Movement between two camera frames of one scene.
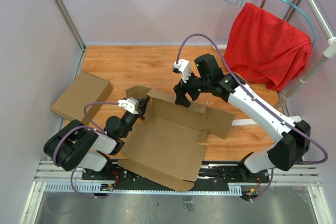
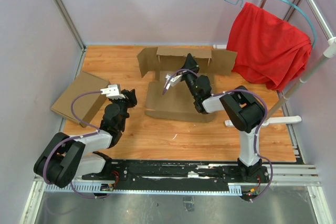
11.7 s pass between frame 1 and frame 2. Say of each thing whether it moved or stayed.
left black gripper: moved
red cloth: stayed
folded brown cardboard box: stayed
